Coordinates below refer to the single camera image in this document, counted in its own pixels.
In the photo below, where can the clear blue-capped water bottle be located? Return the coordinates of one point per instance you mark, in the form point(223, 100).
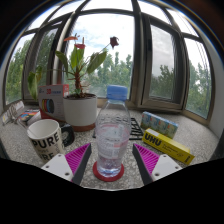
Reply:
point(112, 140)

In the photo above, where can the long yellow box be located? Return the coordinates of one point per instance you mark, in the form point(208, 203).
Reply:
point(166, 145)

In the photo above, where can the light blue patterned box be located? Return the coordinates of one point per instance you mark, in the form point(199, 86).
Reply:
point(159, 124)

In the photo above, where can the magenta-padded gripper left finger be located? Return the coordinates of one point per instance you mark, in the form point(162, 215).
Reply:
point(56, 165)

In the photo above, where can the white mug with black lettering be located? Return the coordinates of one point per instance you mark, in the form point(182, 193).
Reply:
point(45, 140)

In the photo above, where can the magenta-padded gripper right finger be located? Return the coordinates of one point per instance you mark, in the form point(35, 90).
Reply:
point(165, 165)

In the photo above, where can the dark colourful book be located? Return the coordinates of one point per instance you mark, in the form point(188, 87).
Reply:
point(29, 116)

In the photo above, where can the red and white box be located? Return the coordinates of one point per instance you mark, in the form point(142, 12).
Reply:
point(51, 100)

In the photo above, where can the dark-framed bay window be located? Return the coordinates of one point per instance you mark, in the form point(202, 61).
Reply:
point(140, 60)

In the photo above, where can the black lettering trivet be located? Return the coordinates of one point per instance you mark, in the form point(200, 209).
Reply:
point(136, 130)

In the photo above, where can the white plastic-wrapped package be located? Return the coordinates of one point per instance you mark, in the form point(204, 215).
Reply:
point(11, 111)

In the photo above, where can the potted plant in white pot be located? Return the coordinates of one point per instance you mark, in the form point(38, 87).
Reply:
point(80, 111)

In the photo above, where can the flat round red coaster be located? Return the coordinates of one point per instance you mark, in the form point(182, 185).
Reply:
point(96, 175)

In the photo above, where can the small green leafy plant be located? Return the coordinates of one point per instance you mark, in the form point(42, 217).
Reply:
point(33, 81)

